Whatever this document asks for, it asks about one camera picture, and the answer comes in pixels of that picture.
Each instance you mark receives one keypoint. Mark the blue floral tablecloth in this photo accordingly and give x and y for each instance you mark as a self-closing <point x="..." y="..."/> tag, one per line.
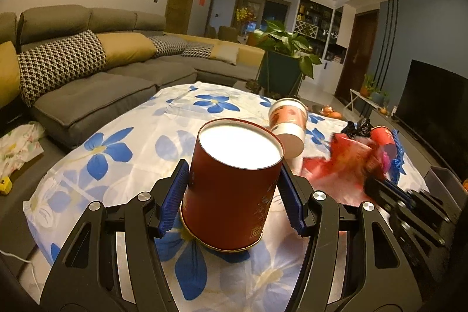
<point x="120" y="122"/>

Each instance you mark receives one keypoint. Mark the orange dining chair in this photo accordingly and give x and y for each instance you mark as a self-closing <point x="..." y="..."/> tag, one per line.
<point x="255" y="38"/>

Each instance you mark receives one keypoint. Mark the red plastic bag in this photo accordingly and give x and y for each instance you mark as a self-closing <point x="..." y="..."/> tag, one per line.
<point x="347" y="160"/>

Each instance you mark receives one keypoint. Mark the black wall trim strips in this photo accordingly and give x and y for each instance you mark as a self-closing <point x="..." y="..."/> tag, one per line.
<point x="387" y="41"/>

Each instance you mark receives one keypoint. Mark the plant in blue pot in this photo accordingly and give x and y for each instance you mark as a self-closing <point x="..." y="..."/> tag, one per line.
<point x="380" y="98"/>

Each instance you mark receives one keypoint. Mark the orange toy figure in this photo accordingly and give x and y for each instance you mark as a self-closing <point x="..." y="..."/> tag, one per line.
<point x="326" y="111"/>

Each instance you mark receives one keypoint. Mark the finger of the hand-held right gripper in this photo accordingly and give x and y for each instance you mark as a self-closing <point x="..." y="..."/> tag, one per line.
<point x="378" y="187"/>

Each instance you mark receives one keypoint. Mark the dark wooden door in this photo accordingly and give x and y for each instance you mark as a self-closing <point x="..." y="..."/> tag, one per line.
<point x="356" y="56"/>

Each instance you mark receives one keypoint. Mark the yellow cushion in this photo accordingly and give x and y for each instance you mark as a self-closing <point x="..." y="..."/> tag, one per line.
<point x="126" y="49"/>
<point x="9" y="69"/>

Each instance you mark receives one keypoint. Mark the red paper cup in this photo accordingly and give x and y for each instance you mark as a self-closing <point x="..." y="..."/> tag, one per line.
<point x="289" y="122"/>
<point x="230" y="195"/>
<point x="384" y="138"/>

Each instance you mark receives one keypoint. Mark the small yellow toy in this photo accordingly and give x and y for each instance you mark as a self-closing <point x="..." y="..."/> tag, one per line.
<point x="4" y="186"/>

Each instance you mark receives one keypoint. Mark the grey sectional sofa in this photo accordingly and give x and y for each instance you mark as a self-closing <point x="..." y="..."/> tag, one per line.
<point x="109" y="89"/>

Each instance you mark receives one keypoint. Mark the blue foam net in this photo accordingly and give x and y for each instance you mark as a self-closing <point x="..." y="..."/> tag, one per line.
<point x="399" y="155"/>

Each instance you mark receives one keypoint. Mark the large houndstooth cushion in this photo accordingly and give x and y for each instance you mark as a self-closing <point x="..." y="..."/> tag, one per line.
<point x="58" y="65"/>

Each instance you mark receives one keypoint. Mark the plant in orange pot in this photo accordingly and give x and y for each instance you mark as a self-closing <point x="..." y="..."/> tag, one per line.
<point x="366" y="87"/>

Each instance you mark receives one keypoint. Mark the white side table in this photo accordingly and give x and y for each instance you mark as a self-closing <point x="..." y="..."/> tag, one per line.
<point x="356" y="94"/>

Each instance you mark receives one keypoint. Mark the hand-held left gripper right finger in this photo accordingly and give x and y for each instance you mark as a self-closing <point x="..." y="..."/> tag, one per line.
<point x="292" y="202"/>

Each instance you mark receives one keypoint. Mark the olive dining chair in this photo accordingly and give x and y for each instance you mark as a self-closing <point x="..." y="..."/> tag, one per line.
<point x="230" y="34"/>

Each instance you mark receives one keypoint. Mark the teal planter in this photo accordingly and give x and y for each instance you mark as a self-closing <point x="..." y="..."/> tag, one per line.
<point x="278" y="74"/>

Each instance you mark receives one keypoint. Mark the grey plastic bin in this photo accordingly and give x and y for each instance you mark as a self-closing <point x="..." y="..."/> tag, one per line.
<point x="444" y="184"/>

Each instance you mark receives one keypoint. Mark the white display cabinet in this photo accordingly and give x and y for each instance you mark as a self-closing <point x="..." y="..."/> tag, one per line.
<point x="329" y="30"/>

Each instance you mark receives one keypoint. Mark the glass sliding door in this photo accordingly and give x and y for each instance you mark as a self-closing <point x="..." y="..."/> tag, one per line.
<point x="270" y="10"/>

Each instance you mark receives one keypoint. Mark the beige cushion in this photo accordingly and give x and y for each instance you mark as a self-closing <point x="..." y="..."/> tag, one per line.
<point x="223" y="53"/>

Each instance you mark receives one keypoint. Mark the white floral cloth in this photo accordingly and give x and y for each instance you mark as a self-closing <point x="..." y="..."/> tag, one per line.
<point x="20" y="147"/>

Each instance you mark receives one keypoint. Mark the black television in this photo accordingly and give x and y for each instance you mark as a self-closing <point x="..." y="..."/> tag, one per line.
<point x="435" y="103"/>

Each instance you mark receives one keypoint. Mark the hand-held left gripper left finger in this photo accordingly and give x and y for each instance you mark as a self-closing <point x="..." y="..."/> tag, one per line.
<point x="172" y="200"/>

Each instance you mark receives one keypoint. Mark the black plastic bag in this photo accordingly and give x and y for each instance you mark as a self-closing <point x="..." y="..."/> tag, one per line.
<point x="358" y="127"/>

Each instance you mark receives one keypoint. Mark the green pothos plant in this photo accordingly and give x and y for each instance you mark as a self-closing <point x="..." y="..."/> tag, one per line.
<point x="289" y="41"/>

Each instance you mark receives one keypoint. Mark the small orange ornament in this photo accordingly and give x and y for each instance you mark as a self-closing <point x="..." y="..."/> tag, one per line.
<point x="382" y="110"/>

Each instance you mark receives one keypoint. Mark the beige sofa section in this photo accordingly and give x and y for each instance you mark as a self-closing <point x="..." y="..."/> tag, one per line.
<point x="248" y="54"/>

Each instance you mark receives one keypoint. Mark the yellow flowers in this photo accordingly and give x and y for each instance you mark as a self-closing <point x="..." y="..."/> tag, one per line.
<point x="245" y="14"/>

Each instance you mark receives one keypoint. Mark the pink plastic bag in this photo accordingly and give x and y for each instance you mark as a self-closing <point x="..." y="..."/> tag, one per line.
<point x="386" y="160"/>

